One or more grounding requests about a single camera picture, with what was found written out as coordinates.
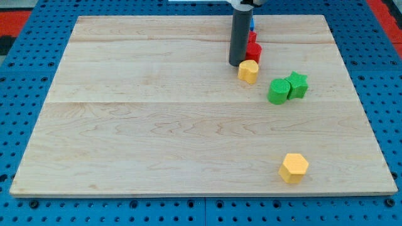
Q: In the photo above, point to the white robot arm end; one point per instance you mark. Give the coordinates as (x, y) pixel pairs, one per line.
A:
(246, 5)

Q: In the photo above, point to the yellow heart block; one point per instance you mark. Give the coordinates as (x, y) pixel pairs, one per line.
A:
(248, 71)

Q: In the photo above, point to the light wooden board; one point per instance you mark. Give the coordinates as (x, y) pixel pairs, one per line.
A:
(148, 106)

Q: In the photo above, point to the green cylinder block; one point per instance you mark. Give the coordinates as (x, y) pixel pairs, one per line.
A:
(278, 91)

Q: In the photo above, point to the red block behind cylinder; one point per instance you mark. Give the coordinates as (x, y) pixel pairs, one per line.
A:
(252, 37)

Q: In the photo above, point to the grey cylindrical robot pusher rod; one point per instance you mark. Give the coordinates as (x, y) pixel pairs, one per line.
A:
(241, 21)

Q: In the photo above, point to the green star block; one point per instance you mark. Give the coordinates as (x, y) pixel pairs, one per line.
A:
(298, 85)

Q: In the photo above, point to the blue block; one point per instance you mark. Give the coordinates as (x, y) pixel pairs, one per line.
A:
(252, 24)

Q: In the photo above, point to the yellow hexagon block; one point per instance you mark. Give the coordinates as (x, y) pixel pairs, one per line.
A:
(293, 168)

